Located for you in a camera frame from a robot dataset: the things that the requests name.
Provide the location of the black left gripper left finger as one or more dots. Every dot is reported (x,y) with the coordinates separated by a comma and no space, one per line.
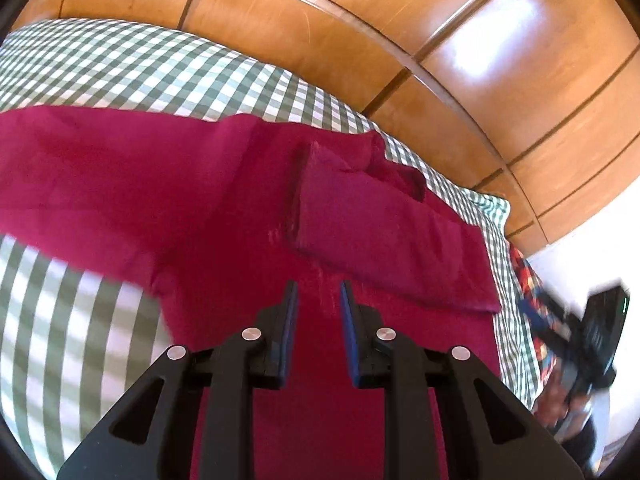
(192,411)

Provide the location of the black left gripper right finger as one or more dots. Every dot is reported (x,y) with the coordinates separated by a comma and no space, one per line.
(446,415)

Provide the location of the dark red knit garment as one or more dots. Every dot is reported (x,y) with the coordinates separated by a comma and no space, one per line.
(214,218)

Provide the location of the multicolour checked fleece blanket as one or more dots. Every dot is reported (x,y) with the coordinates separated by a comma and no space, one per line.
(548,363)

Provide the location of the green white checked bedsheet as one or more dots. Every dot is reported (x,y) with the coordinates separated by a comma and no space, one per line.
(73,342)

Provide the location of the wooden wardrobe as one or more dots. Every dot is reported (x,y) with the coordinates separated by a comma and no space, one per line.
(536,101)

